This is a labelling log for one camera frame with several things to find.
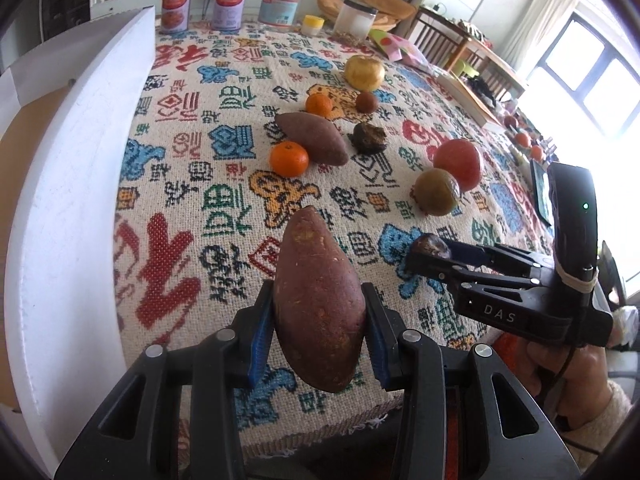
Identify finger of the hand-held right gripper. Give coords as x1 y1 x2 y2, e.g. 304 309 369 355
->
405 252 502 290
441 237 554 274

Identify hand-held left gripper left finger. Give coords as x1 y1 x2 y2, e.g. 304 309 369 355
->
54 282 276 480

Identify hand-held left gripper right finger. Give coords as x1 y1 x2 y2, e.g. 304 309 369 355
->
361 282 583 480

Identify dark purple passion fruit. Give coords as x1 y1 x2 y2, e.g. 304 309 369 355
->
410 233 449 261

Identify large purple sweet potato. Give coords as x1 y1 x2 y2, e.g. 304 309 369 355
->
272 205 368 393

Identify white box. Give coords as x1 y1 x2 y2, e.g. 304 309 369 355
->
0 5 157 463

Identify person's right forearm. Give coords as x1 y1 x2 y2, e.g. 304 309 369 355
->
550 380 637 472

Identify person's right hand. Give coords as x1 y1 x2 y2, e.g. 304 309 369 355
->
525 338 609 432

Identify black tablet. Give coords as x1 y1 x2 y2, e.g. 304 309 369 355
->
530 160 554 226

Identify green-brown passion fruit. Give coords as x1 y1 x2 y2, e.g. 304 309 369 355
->
410 167 461 217

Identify red tomato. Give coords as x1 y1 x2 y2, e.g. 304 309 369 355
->
433 138 482 192

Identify printed woven tablecloth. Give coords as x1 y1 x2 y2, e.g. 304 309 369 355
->
112 22 566 436

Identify dark shrivelled fruit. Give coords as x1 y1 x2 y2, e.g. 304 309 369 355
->
351 122 387 153

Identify white paperback book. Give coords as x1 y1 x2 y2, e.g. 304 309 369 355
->
437 72 506 128

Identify dark cloth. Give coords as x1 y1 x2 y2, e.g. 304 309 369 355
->
467 75 502 107

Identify window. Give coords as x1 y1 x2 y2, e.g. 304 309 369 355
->
530 0 640 136

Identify large mandarin orange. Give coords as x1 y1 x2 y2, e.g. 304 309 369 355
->
269 141 310 178

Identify small purple sweet potato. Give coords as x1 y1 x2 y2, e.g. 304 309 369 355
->
274 111 351 166

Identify green stool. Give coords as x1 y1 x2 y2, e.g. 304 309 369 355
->
445 57 473 79

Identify small mandarin orange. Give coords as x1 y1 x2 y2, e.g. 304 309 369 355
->
305 92 335 117

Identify yellow apple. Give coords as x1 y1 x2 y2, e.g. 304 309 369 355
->
343 55 386 92

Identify colourful snack bag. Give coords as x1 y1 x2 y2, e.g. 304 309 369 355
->
367 29 431 68

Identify wooden chair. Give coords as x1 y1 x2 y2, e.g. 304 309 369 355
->
405 6 471 68

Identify white curtain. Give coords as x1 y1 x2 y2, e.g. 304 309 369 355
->
500 0 576 76

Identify clear jar black lid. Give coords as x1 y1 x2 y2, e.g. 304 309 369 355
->
332 0 379 41

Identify clear jar blue label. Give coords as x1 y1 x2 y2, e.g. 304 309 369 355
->
258 0 307 27

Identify pink labelled can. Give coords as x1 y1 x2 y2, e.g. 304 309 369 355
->
160 0 195 35
210 0 249 31

